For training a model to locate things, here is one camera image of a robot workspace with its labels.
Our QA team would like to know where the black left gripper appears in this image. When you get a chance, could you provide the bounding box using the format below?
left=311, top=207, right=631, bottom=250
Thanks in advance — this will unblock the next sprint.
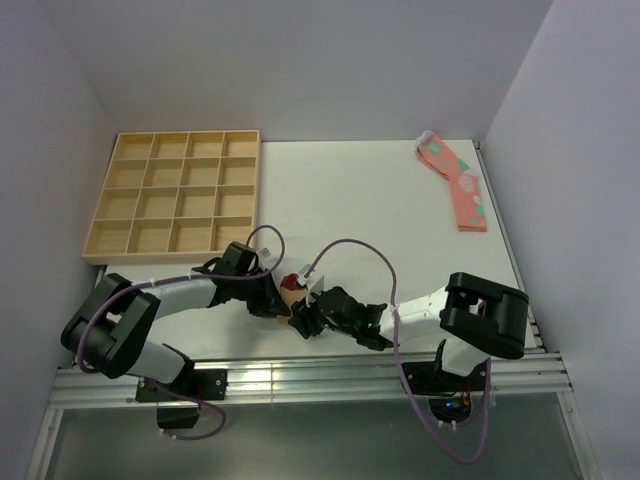
left=232, top=268, right=289, bottom=317

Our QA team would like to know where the pink patterned sock pair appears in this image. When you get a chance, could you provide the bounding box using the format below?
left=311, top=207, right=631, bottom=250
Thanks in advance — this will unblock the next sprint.
left=414, top=130, right=487, bottom=232

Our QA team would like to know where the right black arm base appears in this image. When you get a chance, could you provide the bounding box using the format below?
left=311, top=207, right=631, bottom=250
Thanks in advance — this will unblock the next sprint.
left=402, top=361, right=487, bottom=425

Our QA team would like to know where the aluminium mounting rail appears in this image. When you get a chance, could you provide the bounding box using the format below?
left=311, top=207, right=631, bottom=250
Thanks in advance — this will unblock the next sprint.
left=47, top=353, right=572, bottom=410

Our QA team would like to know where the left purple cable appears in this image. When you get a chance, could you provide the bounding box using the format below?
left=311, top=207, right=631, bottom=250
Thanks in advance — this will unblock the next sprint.
left=74, top=225, right=286, bottom=442

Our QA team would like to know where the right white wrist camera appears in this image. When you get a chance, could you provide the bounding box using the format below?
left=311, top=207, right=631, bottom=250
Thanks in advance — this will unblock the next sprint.
left=296, top=264, right=324, bottom=293

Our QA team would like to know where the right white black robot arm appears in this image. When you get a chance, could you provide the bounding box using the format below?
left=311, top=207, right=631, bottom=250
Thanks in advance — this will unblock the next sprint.
left=287, top=272, right=529, bottom=390

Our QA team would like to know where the wooden compartment tray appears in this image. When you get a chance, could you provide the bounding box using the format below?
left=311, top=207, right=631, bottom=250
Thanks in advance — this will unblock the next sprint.
left=82, top=130, right=261, bottom=265

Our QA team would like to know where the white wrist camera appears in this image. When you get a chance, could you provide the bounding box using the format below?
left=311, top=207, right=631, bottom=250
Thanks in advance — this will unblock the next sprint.
left=256, top=247, right=271, bottom=260
left=296, top=264, right=324, bottom=293

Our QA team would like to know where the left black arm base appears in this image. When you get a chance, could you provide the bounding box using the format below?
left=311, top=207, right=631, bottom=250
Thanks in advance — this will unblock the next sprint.
left=135, top=368, right=228, bottom=438

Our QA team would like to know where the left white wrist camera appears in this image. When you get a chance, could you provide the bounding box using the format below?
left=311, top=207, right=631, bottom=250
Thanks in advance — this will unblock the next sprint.
left=256, top=247, right=271, bottom=260

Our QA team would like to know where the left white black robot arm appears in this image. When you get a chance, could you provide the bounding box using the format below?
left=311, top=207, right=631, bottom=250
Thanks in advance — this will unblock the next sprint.
left=61, top=242, right=290, bottom=399

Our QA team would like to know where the beige red purple striped sock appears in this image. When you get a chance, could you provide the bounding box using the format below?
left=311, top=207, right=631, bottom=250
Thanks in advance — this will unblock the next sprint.
left=277, top=273, right=308, bottom=327

